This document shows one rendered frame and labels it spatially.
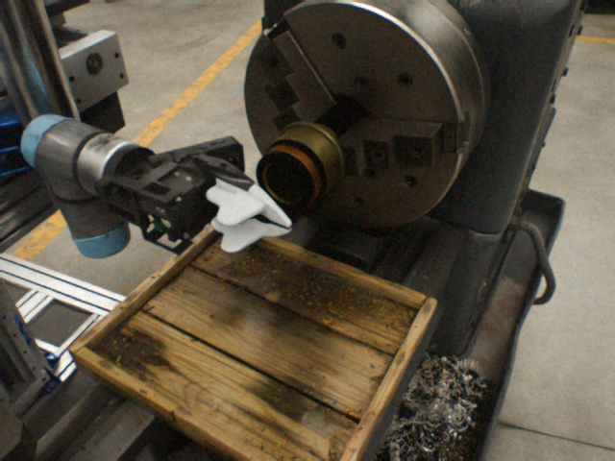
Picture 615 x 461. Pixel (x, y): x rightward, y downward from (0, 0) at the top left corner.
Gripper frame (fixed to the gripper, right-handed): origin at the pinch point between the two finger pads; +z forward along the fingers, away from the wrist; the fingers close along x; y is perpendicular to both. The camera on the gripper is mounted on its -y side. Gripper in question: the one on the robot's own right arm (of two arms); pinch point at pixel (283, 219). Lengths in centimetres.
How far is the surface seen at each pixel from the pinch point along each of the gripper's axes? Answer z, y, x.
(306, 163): -0.8, -5.9, 3.2
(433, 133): 9.4, -16.4, 4.6
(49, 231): -158, -50, -108
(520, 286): 23, -62, -54
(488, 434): 27, -18, -48
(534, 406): 39, -72, -109
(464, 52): 8.5, -26.7, 10.1
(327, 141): -0.8, -10.4, 3.6
